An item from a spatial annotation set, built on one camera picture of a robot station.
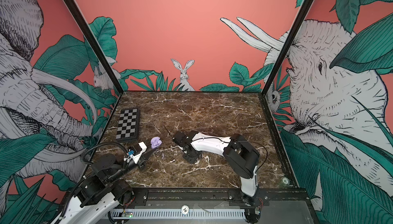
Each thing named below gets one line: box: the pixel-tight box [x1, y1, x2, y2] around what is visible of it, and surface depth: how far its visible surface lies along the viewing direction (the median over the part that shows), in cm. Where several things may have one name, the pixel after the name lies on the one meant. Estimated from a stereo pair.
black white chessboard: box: [115, 107, 141, 143], surface depth 98 cm
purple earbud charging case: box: [150, 136, 163, 149], surface depth 67 cm
